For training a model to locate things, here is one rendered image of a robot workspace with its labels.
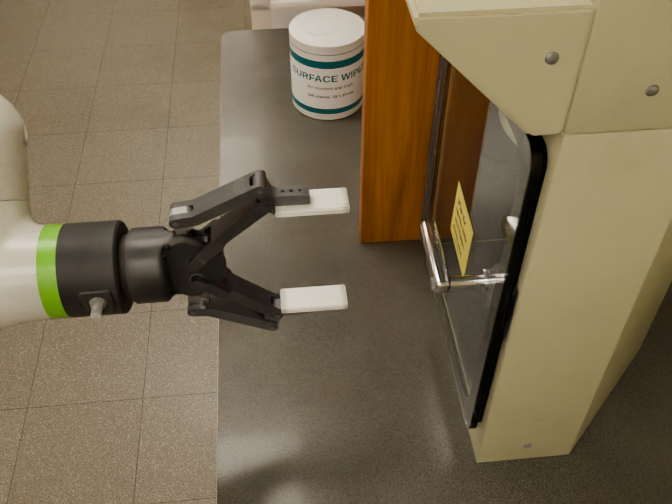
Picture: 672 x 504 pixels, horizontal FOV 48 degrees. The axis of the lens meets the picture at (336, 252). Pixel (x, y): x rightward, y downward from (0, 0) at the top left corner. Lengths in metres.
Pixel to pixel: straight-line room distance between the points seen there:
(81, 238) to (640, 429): 0.68
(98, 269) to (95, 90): 2.57
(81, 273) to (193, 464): 1.32
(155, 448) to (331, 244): 1.06
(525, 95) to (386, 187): 0.55
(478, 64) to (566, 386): 0.41
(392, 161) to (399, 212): 0.10
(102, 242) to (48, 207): 2.03
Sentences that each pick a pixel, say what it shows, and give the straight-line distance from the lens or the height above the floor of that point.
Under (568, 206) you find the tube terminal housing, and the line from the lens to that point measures 0.62.
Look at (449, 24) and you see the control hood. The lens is 0.50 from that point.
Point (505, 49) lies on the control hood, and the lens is 0.52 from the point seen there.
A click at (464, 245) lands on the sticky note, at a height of 1.17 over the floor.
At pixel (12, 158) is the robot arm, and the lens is 0.78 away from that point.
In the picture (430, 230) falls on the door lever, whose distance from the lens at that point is 0.77.
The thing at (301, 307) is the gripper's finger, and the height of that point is 1.13.
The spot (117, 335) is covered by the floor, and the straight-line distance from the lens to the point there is 2.30.
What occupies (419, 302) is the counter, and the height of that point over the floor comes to 0.94.
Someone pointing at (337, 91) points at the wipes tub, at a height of 1.00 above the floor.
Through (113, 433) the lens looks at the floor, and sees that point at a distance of 2.11.
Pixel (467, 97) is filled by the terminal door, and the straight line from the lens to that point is 0.78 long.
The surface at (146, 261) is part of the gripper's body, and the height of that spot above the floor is 1.23.
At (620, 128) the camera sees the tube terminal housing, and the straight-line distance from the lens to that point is 0.59.
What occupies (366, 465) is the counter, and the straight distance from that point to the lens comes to 0.91.
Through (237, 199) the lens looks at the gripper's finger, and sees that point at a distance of 0.69.
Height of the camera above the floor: 1.74
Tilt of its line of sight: 46 degrees down
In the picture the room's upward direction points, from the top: straight up
